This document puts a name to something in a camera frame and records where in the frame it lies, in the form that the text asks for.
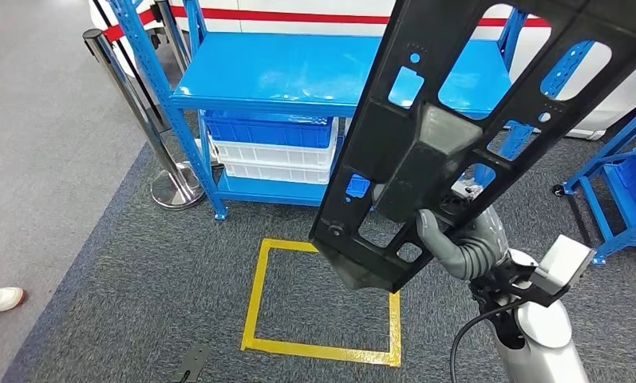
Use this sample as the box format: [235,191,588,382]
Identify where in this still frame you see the yellow floor tape square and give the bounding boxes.
[240,238,402,368]

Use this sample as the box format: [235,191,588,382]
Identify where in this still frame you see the black robot foot plate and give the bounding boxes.
[170,343,211,383]

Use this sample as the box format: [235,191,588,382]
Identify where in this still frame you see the chrome stanchion post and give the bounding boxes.
[155,0,192,75]
[82,28,207,211]

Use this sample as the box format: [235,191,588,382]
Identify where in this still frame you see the red barrier belt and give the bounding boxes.
[103,6,157,43]

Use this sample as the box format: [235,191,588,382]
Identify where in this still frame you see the thin black pole stand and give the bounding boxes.
[91,0,172,133]

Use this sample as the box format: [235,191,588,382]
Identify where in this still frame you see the blue plastic crate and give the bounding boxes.
[345,173,372,199]
[201,109,340,150]

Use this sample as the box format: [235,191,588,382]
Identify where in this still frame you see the white car with red stripe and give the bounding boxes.
[89,0,636,141]

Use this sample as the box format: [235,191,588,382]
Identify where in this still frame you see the blue wheeled cart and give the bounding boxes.
[551,97,636,266]

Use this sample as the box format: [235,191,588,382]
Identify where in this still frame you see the blue metal shelf rack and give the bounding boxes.
[105,0,598,221]

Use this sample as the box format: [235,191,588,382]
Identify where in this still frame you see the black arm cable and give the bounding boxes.
[449,301,519,383]

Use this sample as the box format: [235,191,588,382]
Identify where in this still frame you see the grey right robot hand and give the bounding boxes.
[416,207,510,266]

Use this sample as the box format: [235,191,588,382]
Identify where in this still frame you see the black plastic bracket part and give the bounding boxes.
[309,0,636,294]

